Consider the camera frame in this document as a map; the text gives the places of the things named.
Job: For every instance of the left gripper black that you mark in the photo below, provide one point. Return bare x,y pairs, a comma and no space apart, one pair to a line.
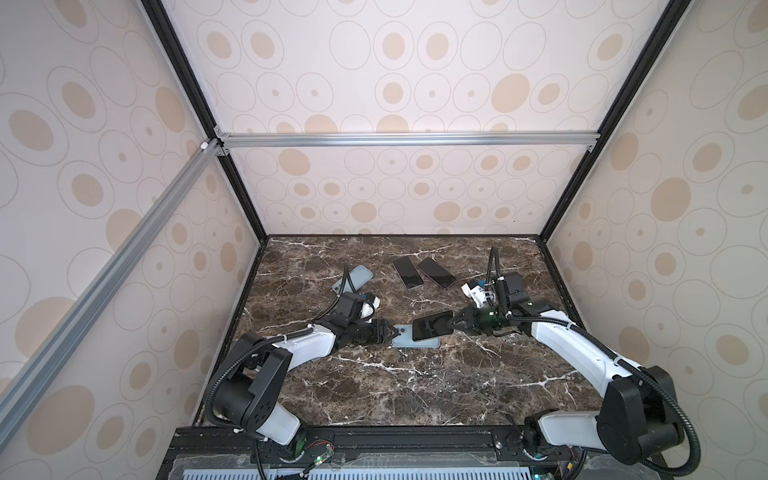
382,340

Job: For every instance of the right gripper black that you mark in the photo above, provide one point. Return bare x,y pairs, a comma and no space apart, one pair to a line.
470,323

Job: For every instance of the black phone silver edge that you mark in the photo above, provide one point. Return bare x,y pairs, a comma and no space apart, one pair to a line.
432,326

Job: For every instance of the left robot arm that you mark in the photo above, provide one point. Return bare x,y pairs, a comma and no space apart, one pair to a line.
243,393

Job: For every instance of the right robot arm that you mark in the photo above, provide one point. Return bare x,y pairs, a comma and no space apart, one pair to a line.
640,420

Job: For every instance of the black phone purple edge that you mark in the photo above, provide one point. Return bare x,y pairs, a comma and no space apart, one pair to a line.
436,273

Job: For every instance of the black phone grey edge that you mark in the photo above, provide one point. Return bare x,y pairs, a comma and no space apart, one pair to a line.
408,273

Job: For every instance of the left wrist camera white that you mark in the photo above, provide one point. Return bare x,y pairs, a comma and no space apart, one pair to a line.
369,308

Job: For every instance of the black base frame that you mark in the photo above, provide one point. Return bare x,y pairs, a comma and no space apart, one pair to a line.
395,452

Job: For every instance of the horizontal aluminium rail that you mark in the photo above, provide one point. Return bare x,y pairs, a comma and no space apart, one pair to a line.
410,139

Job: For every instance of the left slanted aluminium rail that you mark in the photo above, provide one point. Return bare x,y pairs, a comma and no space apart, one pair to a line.
47,362

